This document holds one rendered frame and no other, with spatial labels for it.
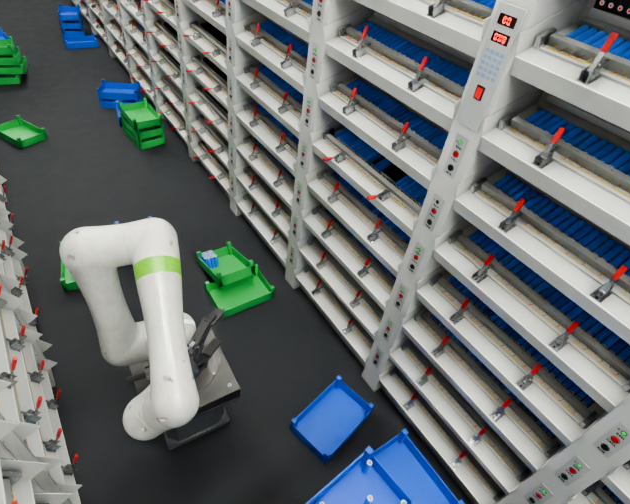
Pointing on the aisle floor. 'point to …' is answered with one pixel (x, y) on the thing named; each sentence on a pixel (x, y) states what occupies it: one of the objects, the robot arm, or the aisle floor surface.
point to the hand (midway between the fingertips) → (217, 327)
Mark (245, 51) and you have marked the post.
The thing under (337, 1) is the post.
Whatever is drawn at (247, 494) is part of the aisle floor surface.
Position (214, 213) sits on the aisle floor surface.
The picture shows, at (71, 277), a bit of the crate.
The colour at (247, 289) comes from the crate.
